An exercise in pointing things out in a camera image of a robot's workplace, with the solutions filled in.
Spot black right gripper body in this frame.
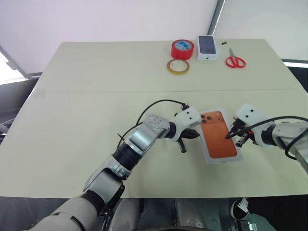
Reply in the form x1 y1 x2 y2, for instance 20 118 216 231
231 119 254 143

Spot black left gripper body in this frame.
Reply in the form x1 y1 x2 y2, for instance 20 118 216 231
177 128 193 145

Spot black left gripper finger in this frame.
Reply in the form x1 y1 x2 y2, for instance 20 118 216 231
177 139 188 154
186 128 201 141

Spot orange phone box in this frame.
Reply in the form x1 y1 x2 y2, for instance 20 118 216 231
198 107 244 165

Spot white box with dark phone print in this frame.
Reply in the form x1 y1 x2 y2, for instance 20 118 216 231
196 35 222 62

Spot black and white sneaker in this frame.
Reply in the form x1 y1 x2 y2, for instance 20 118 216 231
230 197 250 220

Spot yellow tape roll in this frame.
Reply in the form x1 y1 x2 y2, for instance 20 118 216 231
166 58 191 76

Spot person's black trouser leg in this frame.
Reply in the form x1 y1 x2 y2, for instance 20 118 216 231
246 197 308 231

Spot red tape roll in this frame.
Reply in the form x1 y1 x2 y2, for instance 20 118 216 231
170 39 195 60

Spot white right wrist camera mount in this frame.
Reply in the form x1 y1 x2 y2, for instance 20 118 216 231
234 103 275 146

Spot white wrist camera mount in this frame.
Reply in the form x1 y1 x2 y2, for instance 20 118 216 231
234 103 275 146
173 106 203 143

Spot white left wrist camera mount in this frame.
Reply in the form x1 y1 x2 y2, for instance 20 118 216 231
173 106 203 143

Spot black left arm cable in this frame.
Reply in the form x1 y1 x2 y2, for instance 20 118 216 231
117 99 191 148

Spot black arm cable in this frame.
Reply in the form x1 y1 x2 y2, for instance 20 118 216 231
225 115 308 161
117 99 191 148

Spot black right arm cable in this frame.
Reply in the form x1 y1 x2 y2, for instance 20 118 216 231
225 115 308 161

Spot red-handled scissors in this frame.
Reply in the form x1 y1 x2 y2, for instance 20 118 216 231
225 48 247 69

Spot dark window frame post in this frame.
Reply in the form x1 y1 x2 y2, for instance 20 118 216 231
206 0 226 37

